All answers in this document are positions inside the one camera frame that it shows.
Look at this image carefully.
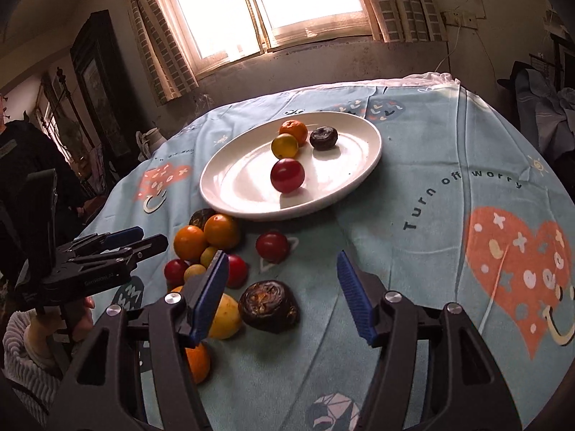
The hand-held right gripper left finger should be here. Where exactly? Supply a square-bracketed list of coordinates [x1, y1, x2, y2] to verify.
[47, 251, 230, 431]

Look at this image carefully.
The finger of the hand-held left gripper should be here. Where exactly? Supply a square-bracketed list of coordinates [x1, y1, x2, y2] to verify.
[63, 235, 169, 274]
[56, 227, 144, 259]

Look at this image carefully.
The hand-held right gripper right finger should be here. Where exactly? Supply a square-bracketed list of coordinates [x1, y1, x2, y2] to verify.
[337, 250, 524, 431]

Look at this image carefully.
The yellow round fruit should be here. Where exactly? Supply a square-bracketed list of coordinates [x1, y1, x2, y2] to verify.
[207, 293, 243, 340]

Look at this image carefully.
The small yellow-green fruit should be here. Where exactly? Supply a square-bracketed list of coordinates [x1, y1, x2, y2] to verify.
[183, 263, 207, 284]
[200, 245, 221, 269]

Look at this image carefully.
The red cherry tomato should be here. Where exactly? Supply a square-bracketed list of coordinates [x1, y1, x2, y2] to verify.
[256, 231, 290, 264]
[225, 254, 249, 290]
[164, 259, 190, 284]

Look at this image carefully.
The large dark water chestnut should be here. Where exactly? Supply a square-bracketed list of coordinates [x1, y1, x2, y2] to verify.
[238, 280, 300, 334]

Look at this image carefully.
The orange tangerine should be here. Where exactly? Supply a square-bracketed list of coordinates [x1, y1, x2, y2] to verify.
[279, 119, 309, 146]
[184, 341, 212, 385]

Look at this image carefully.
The white oval plate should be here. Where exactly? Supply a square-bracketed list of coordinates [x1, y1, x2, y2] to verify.
[200, 111, 382, 222]

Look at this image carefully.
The person's left forearm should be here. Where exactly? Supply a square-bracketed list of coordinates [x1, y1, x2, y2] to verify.
[2, 312, 64, 414]

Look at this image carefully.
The person's left hand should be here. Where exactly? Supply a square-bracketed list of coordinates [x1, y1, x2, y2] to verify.
[24, 295, 96, 355]

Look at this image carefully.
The light blue printed tablecloth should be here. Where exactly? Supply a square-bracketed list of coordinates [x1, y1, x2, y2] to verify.
[72, 82, 575, 431]

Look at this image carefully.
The black office chair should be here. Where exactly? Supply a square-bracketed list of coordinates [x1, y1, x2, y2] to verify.
[24, 168, 59, 279]

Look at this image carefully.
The white jug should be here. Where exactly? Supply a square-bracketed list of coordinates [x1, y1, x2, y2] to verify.
[136, 127, 165, 162]

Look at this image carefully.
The dark red plum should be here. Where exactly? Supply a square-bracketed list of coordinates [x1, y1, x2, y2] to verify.
[270, 158, 305, 194]

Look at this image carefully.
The dark framed picture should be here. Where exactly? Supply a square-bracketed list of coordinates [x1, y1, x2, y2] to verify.
[69, 9, 140, 162]

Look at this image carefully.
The yellow-green plum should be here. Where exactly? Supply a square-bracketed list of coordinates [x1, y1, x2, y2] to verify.
[271, 133, 299, 161]

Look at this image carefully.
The dark metal stand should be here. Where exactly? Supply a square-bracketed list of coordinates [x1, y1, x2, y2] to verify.
[40, 67, 86, 144]

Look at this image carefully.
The checked curtain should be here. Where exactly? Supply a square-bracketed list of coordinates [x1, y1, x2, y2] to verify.
[353, 0, 447, 43]
[114, 0, 201, 106]

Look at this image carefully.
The white cloth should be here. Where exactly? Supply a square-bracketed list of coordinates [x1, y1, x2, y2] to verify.
[373, 72, 461, 88]

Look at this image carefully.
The window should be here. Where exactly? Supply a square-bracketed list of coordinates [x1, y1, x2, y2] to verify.
[162, 0, 373, 73]

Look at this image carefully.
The pile of clothes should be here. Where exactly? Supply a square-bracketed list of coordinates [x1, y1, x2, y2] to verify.
[514, 67, 575, 162]

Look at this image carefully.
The black hat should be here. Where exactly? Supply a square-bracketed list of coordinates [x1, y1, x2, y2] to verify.
[496, 60, 535, 91]

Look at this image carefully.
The wall socket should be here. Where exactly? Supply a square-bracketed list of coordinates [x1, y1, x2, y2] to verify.
[442, 10, 478, 29]

